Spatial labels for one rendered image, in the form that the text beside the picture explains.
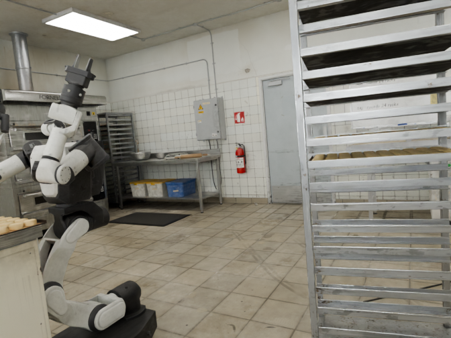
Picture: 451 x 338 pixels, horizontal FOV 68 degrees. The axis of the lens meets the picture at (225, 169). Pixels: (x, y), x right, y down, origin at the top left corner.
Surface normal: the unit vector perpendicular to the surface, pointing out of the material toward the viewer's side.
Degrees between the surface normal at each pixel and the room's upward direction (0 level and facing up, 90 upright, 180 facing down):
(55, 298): 90
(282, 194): 90
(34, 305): 90
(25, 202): 91
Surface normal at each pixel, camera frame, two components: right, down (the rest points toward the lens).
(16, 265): 0.86, -0.03
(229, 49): -0.48, 0.13
